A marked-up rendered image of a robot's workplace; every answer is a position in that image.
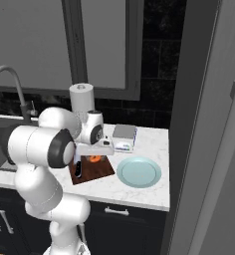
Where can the white paper towel roll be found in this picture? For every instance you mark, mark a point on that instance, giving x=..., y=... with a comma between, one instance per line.
x=81, y=98

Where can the light blue plate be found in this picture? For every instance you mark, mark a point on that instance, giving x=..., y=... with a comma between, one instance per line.
x=138, y=172

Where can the grey-framed window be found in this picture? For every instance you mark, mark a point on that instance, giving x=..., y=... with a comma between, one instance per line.
x=103, y=43

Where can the grey and blue box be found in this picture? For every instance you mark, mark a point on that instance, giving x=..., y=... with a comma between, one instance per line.
x=124, y=132

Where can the dark cupboard door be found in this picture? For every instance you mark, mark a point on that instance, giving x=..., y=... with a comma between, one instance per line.
x=20, y=219

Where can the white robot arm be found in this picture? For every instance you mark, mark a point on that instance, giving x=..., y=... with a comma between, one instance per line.
x=36, y=146

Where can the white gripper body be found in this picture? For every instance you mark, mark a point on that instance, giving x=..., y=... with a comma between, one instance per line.
x=93, y=150

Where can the dark drawer front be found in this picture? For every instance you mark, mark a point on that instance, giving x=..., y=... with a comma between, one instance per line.
x=132, y=232

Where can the orange piece of meat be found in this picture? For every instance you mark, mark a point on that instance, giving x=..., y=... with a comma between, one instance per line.
x=95, y=159

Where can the brown wooden cutting board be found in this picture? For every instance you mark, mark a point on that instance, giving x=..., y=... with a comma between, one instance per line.
x=96, y=171

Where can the grey curved tap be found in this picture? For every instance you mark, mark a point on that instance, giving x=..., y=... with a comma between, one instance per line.
x=10, y=71

